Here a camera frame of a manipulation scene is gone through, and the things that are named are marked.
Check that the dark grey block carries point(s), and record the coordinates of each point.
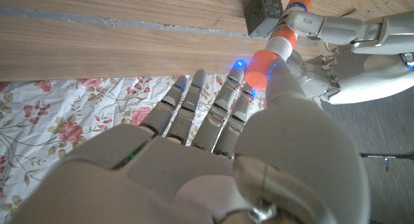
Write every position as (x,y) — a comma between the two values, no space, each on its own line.
(260,13)

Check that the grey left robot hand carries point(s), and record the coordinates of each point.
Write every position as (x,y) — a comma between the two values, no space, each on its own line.
(365,68)

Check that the orange and white glue stick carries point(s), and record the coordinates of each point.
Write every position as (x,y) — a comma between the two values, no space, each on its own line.
(283,39)

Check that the floral backdrop cloth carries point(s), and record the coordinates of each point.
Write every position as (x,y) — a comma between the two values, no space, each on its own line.
(64,120)

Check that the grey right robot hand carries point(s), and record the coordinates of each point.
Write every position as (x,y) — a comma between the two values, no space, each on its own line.
(194,172)

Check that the orange glue stick cap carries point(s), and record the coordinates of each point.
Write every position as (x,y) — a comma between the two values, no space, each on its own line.
(257,72)

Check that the grey tape outline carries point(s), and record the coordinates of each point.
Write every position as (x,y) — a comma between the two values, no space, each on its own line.
(97,20)

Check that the thin black rod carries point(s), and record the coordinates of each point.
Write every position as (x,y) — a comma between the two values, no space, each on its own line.
(375,156)

